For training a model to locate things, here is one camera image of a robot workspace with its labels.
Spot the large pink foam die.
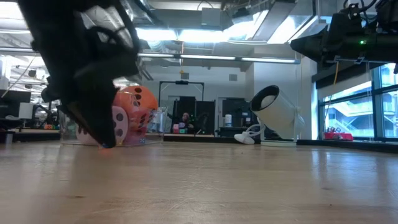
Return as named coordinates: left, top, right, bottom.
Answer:
left=76, top=105, right=129, bottom=146

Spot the clear plastic box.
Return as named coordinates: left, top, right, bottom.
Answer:
left=58, top=88, right=168, bottom=147

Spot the black gantry frame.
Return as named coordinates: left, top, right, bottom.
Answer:
left=158, top=80, right=205, bottom=108

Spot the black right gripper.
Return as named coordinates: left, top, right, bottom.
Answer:
left=290, top=3, right=379, bottom=65

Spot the person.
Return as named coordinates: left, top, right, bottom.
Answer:
left=178, top=112, right=196, bottom=134

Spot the large red foam die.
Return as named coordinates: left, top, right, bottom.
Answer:
left=126, top=124, right=149, bottom=146

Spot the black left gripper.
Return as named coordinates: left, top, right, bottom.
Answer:
left=17, top=0, right=141, bottom=149

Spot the white cylindrical projector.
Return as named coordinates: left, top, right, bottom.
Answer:
left=251, top=85, right=305, bottom=147

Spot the large orange foam die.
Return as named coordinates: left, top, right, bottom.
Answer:
left=112, top=85, right=159, bottom=131

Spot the red tray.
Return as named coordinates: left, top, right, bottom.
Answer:
left=324, top=132, right=354, bottom=141

